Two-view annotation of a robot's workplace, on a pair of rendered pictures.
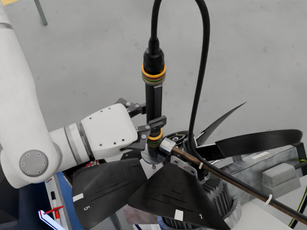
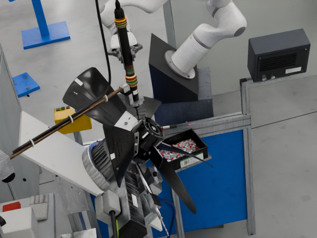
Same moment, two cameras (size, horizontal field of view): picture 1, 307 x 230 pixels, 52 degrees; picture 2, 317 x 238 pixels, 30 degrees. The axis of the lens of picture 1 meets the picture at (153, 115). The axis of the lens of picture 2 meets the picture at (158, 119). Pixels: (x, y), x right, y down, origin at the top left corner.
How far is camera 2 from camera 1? 2.17 m
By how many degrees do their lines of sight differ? 69
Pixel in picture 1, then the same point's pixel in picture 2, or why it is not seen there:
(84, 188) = not seen: hidden behind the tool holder
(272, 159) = (125, 201)
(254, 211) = (91, 186)
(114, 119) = not seen: hidden behind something
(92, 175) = (150, 102)
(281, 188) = (99, 199)
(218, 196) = (105, 153)
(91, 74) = not seen: outside the picture
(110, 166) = (151, 108)
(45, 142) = (107, 9)
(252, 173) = (120, 189)
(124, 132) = (116, 43)
